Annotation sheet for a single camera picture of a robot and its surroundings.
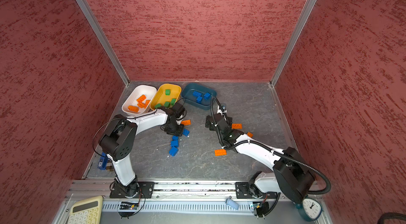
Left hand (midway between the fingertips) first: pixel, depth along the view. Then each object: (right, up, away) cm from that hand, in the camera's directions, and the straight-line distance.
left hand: (177, 136), depth 92 cm
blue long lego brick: (+10, +25, +20) cm, 34 cm away
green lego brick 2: (-10, +19, +13) cm, 25 cm away
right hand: (+22, +11, -6) cm, 25 cm away
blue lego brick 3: (+5, +2, 0) cm, 5 cm away
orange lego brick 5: (+25, -7, -7) cm, 27 cm away
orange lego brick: (-31, +15, +11) cm, 37 cm away
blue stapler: (-36, -10, -13) cm, 40 cm away
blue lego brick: (+12, +22, +14) cm, 29 cm away
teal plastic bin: (+3, +24, +21) cm, 32 cm away
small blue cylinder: (+28, -24, -24) cm, 44 cm away
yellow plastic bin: (-16, +23, +18) cm, 33 cm away
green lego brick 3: (-6, +20, +14) cm, 25 cm away
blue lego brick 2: (+17, +24, +18) cm, 35 cm away
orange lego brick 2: (-24, +20, +14) cm, 34 cm away
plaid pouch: (-33, -12, -13) cm, 37 cm away
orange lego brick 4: (+5, +8, +5) cm, 10 cm away
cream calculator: (-34, -26, -25) cm, 50 cm away
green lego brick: (-16, +18, +13) cm, 27 cm away
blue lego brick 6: (-1, -7, -5) cm, 9 cm away
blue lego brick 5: (-1, -3, -4) cm, 5 cm away
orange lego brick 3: (-29, +22, +16) cm, 39 cm away
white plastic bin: (-25, +27, +21) cm, 42 cm away
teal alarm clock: (+63, -25, -25) cm, 73 cm away
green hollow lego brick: (-12, +27, +21) cm, 36 cm away
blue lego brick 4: (-1, 0, -2) cm, 3 cm away
